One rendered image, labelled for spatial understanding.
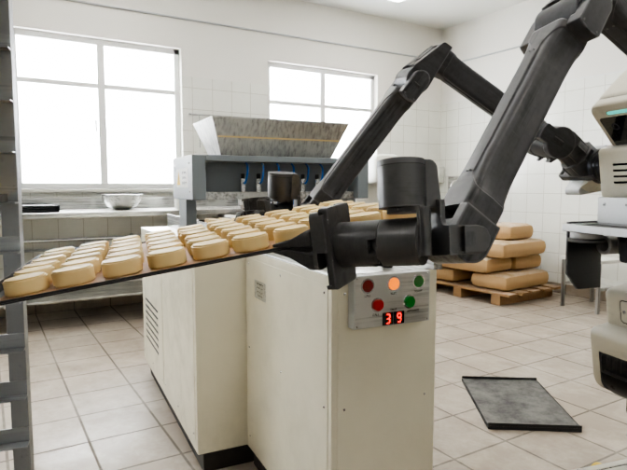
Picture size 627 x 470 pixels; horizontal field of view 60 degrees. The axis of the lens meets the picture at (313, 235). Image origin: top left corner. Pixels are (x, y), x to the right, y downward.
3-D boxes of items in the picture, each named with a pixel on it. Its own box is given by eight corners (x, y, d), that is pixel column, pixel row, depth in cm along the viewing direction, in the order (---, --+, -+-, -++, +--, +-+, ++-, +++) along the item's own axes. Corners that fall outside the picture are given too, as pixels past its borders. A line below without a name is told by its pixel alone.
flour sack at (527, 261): (459, 262, 580) (459, 248, 579) (486, 259, 602) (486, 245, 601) (515, 271, 519) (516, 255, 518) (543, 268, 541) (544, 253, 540)
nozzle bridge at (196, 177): (174, 242, 222) (172, 158, 219) (331, 235, 253) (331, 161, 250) (192, 251, 192) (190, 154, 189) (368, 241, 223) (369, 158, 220)
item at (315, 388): (245, 465, 209) (243, 233, 201) (326, 447, 223) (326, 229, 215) (329, 586, 146) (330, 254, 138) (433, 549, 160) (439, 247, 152)
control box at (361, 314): (347, 327, 142) (347, 274, 141) (422, 317, 152) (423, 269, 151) (354, 330, 139) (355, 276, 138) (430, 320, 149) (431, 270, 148)
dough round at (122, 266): (104, 280, 67) (102, 264, 67) (102, 275, 72) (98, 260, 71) (146, 271, 69) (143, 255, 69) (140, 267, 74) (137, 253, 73)
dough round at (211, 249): (237, 251, 75) (234, 237, 75) (217, 259, 70) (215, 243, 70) (206, 254, 77) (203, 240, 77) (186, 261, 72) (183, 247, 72)
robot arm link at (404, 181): (492, 253, 64) (447, 255, 72) (487, 157, 65) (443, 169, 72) (405, 256, 59) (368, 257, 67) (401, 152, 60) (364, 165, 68)
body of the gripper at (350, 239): (323, 290, 67) (379, 290, 64) (313, 209, 66) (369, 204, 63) (343, 278, 73) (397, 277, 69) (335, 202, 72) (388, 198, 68)
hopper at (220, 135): (193, 158, 220) (192, 123, 219) (317, 161, 245) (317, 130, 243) (212, 155, 194) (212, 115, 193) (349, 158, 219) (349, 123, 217)
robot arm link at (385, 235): (425, 265, 61) (438, 264, 66) (423, 204, 61) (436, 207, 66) (368, 267, 64) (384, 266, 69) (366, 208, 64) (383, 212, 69)
